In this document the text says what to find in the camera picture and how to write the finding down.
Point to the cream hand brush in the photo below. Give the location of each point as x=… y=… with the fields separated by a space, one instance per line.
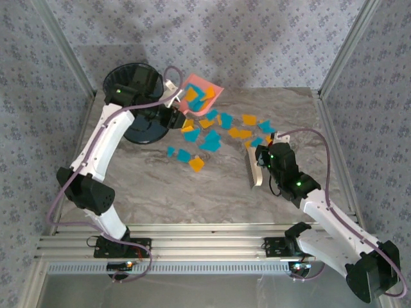
x=257 y=176

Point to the small teal paper scrap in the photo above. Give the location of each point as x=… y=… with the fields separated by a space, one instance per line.
x=193 y=87
x=171 y=151
x=194 y=105

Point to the pink dustpan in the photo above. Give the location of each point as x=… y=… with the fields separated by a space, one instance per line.
x=194 y=78

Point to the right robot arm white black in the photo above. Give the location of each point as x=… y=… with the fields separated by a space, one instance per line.
x=324 y=213

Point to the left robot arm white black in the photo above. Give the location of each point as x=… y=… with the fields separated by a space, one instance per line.
x=102 y=141

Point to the dark blue trash bin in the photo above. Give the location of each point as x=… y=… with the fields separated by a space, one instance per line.
x=144 y=133

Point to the narrow orange paper strip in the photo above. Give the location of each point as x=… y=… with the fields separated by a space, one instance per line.
x=219 y=119

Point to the small circuit board with LED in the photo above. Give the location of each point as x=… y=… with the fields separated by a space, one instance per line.
x=118 y=265
x=300 y=268

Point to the aluminium table edge rail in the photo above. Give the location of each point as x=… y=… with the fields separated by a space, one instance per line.
x=330 y=122
x=82 y=128

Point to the aluminium frame post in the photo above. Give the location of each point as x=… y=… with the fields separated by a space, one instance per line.
x=348 y=48
x=66 y=48

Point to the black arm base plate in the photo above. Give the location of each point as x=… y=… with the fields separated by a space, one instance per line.
x=102 y=251
x=273 y=248

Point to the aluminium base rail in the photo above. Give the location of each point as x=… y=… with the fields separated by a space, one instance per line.
x=205 y=244

